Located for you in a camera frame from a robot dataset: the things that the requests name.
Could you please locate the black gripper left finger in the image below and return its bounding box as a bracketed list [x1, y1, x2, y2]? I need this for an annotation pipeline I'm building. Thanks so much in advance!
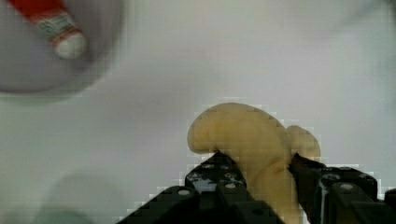
[117, 152, 284, 224]

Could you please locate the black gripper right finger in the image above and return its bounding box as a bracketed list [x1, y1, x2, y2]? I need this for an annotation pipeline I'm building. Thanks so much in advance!
[289, 154, 396, 224]

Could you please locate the peeled yellow toy banana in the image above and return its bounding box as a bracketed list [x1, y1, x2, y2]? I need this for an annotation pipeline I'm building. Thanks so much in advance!
[188, 103, 321, 224]

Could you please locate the grey round plate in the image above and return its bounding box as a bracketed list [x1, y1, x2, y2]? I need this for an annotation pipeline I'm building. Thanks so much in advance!
[0, 0, 127, 93]

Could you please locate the red ketchup bottle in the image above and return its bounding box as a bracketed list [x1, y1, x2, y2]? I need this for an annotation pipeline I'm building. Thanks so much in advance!
[7, 0, 88, 60]

